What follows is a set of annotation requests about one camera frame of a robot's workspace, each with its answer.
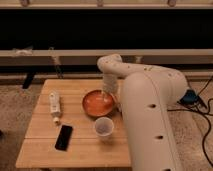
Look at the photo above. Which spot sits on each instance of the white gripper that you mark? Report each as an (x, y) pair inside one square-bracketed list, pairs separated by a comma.
[(110, 84)]

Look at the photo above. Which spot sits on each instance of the orange ceramic bowl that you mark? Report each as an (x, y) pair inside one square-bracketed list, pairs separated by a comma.
[(98, 103)]

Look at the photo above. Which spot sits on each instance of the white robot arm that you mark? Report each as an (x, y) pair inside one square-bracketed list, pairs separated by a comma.
[(145, 92)]

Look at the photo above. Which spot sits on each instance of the white paper cup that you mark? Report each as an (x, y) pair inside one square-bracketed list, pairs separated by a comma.
[(104, 128)]

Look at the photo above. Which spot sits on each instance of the white tube bottle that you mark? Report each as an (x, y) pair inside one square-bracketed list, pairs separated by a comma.
[(55, 108)]

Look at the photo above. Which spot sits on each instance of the black smartphone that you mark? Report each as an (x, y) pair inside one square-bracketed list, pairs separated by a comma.
[(64, 137)]

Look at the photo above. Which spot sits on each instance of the wooden table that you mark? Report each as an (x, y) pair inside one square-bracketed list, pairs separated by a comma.
[(85, 150)]

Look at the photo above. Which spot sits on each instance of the blue device on floor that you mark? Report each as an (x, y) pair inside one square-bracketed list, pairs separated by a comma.
[(191, 98)]

